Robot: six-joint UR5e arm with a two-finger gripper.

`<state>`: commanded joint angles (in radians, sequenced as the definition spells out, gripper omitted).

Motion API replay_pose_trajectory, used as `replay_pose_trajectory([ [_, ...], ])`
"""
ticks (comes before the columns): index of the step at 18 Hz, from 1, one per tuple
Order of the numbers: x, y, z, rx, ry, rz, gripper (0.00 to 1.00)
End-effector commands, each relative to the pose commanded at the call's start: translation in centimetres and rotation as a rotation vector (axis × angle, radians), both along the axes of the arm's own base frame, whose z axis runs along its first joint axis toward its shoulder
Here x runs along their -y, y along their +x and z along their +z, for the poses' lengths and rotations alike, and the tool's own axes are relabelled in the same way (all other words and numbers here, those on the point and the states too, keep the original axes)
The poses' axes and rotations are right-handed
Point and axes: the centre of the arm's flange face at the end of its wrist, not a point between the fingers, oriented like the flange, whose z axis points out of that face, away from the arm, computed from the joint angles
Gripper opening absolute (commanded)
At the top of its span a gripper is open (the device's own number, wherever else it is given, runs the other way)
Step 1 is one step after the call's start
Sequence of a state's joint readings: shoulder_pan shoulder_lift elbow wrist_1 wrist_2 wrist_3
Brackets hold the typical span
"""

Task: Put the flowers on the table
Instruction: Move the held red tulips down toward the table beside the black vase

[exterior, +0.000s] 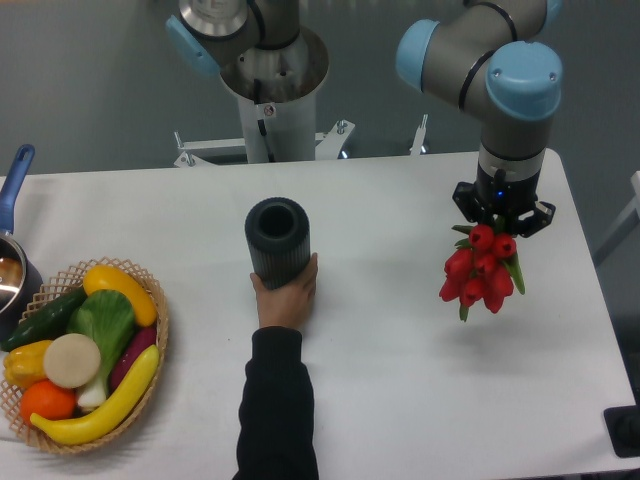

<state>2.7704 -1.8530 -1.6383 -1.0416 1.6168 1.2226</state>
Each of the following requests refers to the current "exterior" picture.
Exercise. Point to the yellow banana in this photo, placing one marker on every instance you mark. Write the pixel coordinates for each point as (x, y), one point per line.
(112, 412)

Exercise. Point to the beige round mushroom cap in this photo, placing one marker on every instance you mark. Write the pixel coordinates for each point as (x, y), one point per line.
(71, 361)

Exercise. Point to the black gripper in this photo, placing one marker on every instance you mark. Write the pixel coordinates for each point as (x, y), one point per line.
(516, 201)

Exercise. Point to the black device at table edge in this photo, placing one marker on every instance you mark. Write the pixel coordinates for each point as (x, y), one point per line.
(623, 428)

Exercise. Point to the purple sweet potato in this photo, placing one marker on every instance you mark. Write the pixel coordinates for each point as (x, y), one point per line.
(141, 340)

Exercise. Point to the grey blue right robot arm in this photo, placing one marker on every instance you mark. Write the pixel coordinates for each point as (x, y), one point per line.
(488, 65)

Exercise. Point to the white frame at right edge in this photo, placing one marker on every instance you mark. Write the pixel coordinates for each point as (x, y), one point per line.
(620, 228)

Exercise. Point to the orange fruit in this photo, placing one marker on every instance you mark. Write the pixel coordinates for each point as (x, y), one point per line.
(48, 400)

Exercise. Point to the dark grey ribbed vase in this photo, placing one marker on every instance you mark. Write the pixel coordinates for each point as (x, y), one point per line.
(277, 232)

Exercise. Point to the person's hand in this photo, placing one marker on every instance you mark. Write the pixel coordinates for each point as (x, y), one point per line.
(288, 306)

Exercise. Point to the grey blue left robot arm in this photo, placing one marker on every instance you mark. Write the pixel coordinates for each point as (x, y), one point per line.
(227, 29)

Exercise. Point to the red tulip bouquet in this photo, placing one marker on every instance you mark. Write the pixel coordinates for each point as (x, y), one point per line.
(483, 269)

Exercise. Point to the green bok choy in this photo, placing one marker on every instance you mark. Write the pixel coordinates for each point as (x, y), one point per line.
(106, 317)

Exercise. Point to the black sleeved forearm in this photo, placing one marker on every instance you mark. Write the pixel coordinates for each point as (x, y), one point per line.
(277, 409)

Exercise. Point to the yellow bell pepper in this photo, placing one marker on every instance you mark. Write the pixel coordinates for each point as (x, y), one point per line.
(24, 366)

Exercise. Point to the yellow squash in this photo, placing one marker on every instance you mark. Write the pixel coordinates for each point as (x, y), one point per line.
(106, 277)

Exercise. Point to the blue handled saucepan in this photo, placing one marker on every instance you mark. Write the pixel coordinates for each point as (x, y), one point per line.
(20, 279)

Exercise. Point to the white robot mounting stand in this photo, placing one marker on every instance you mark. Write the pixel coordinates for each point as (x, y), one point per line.
(276, 94)

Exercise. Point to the woven wicker basket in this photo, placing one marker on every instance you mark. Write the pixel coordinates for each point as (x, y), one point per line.
(63, 282)

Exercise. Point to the green cucumber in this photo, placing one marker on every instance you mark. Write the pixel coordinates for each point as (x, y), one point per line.
(46, 323)

